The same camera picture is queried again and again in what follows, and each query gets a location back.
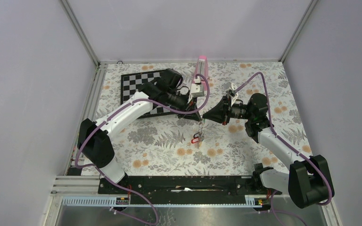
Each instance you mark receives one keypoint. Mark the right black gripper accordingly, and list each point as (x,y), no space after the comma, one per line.
(222,112)

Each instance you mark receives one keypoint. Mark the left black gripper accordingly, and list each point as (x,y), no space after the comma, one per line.
(194,116)

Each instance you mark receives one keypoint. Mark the keyring with coloured key tags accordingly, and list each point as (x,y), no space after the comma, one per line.
(199,136)

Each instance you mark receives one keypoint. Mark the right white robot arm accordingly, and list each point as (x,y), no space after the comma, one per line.
(308,180)

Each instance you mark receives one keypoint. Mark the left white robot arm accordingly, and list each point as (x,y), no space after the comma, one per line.
(95,137)

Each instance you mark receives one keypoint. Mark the pink metronome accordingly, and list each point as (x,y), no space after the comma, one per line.
(201,67)

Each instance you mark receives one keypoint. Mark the floral table mat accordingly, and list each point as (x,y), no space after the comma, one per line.
(160,146)

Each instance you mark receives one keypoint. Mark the black white chessboard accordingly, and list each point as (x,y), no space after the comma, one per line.
(131,82)

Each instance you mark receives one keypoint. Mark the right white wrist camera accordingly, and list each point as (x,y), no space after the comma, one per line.
(231,95)

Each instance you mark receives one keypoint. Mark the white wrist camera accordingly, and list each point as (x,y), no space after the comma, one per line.
(231,95)
(196,88)

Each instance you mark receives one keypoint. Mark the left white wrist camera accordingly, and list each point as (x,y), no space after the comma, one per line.
(196,88)

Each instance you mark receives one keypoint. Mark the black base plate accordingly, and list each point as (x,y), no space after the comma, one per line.
(169,186)

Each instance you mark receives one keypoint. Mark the grey slotted cable duct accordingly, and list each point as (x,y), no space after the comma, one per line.
(161,201)

